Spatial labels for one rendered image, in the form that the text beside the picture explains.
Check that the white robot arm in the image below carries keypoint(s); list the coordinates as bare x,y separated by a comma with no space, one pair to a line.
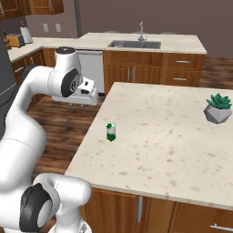
24,142

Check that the white wall socket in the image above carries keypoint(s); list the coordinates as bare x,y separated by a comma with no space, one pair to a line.
58,27
45,27

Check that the wooden island cupboard door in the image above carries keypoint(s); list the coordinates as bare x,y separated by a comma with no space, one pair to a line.
112,212

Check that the dark grey fridge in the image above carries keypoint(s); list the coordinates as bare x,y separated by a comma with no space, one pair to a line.
5,85

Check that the steel tap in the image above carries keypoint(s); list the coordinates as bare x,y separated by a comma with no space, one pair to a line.
141,32

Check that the wooden cupboard run beside fridge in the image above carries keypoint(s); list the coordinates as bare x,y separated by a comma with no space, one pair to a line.
33,59

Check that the orange toaster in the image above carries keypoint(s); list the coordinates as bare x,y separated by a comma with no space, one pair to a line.
15,40

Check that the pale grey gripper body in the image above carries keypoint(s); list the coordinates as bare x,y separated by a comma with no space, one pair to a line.
85,97

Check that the steel sink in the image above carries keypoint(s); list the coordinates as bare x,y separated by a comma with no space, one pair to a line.
133,44

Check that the white dishwasher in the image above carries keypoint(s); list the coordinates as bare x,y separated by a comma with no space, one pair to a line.
91,69

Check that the wooden cupboard run under sink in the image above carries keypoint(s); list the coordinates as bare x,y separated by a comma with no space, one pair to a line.
151,68

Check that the green succulent in grey pot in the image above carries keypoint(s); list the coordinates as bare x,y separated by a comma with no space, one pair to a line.
217,111

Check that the plain wooden island panel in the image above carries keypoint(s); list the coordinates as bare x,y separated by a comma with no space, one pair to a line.
160,217

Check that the wooden wall cabinets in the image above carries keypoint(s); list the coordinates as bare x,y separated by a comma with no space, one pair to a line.
33,6

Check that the green and white milk carton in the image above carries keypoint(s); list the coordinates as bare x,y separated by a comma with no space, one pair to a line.
111,133

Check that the wooden island drawer front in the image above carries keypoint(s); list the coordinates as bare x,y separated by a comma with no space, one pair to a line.
200,220

